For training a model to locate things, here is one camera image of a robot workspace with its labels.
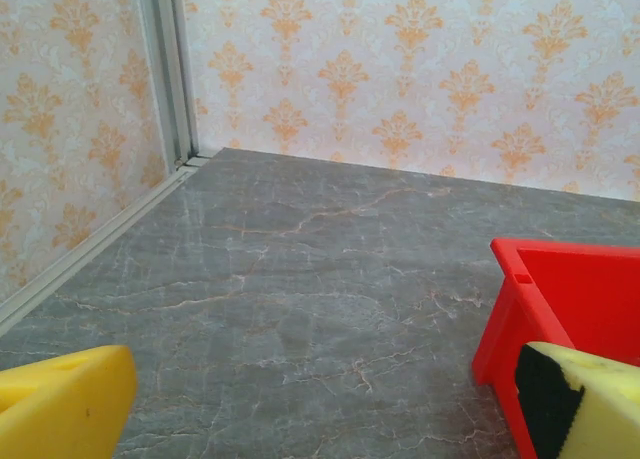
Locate red plastic bin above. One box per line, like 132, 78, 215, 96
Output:
471, 237, 640, 459

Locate aluminium side frame rail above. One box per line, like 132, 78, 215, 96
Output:
0, 148, 221, 338

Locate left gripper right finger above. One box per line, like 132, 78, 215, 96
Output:
514, 340, 640, 459

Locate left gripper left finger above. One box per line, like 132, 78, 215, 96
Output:
0, 344, 138, 459

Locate aluminium frame post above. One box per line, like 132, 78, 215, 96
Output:
133, 0, 201, 173

